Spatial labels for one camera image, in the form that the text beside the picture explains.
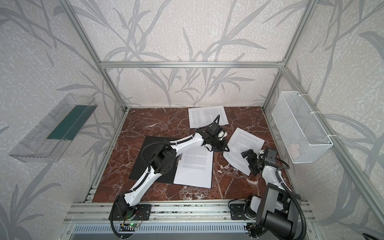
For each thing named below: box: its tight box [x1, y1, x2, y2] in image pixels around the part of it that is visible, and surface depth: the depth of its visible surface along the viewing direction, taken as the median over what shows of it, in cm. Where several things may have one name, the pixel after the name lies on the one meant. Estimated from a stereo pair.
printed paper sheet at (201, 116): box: [188, 105, 230, 129], surface depth 118 cm
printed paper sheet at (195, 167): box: [173, 144, 214, 189], surface depth 90 cm
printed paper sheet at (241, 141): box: [223, 127, 265, 176], surface depth 101 cm
